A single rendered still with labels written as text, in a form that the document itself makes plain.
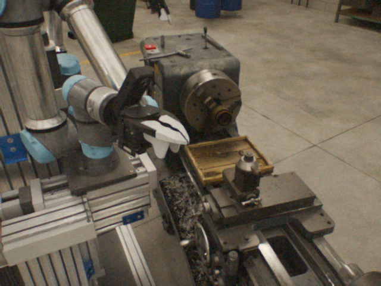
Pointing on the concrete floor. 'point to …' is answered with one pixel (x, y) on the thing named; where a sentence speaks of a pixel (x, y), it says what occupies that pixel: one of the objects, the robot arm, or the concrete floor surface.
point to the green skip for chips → (115, 18)
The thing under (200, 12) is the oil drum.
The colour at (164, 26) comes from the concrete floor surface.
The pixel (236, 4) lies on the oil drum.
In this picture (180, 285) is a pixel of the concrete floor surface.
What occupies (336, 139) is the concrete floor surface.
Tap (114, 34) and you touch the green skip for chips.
